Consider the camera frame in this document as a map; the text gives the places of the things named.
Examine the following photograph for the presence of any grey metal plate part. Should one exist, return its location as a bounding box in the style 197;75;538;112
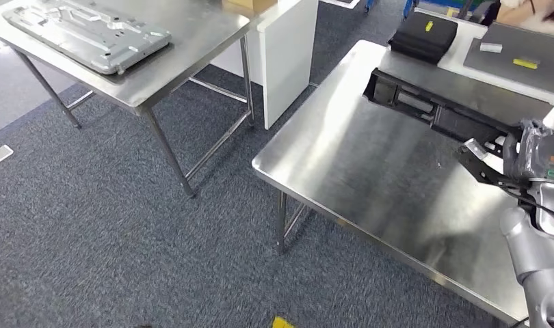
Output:
1;0;173;76

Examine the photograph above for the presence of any long black plastic panel part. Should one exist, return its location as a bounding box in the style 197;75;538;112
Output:
362;68;525;147

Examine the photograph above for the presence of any black case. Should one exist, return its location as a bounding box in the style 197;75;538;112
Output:
388;10;460;66

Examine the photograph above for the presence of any small yellow block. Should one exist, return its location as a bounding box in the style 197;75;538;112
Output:
512;57;540;70

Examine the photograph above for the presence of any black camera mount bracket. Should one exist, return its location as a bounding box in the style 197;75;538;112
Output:
455;146;531;190

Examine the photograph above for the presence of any steel workbench table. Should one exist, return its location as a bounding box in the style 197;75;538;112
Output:
252;40;554;328

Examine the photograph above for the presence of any white cabinet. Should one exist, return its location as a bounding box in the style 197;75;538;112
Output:
210;0;320;131

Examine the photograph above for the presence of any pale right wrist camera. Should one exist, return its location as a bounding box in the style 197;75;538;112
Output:
463;137;489;160

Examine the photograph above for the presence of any tan cardboard box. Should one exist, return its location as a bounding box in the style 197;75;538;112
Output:
222;0;279;14

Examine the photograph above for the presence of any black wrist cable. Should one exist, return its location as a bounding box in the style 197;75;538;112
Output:
499;178;554;215

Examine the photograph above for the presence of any grey mat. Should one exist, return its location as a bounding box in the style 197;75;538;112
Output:
462;21;554;95

